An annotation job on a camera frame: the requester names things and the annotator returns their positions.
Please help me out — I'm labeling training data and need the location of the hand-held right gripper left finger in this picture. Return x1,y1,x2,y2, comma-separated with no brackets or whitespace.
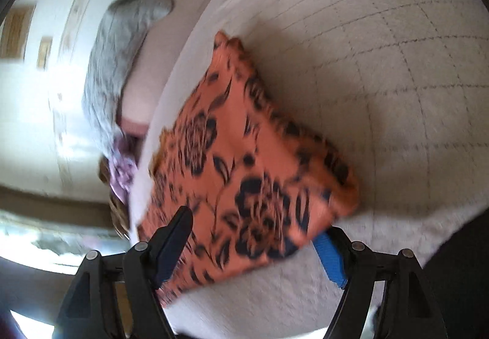
53,205,193,339

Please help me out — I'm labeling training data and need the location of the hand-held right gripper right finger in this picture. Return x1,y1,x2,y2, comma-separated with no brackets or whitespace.
313,226,447,339

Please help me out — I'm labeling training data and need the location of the orange black floral blouse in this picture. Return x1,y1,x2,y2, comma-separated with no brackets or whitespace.
137,31,360,308

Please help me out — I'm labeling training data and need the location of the brown cloth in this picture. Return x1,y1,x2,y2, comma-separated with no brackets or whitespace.
98,156,132,240

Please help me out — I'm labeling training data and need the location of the purple floral cloth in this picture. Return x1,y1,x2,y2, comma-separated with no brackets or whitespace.
107,136,140,202

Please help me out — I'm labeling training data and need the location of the stained glass window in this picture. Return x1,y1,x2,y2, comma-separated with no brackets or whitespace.
0,209,127,275

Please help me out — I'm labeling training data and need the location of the grey quilted pillow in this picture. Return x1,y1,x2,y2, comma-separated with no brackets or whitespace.
82,0,174,164

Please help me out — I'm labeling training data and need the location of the pink bolster pillow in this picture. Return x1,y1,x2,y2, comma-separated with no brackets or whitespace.
116,0,237,135

